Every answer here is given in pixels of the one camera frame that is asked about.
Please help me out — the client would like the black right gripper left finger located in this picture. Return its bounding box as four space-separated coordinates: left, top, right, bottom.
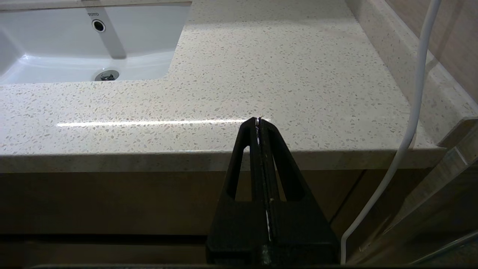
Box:
206 118 270 265

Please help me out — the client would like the chrome sink drain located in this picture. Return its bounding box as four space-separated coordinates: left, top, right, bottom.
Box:
93 69 119 82

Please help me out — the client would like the white ceramic sink basin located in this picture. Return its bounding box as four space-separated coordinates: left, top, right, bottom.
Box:
0 2 192 85

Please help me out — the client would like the brown vanity cabinet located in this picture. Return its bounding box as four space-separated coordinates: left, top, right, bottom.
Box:
0 161 448 266

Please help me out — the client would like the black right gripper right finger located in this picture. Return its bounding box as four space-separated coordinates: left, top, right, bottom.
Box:
260 118 338 265

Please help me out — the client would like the white cable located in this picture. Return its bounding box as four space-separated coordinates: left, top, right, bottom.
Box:
339 0 441 264

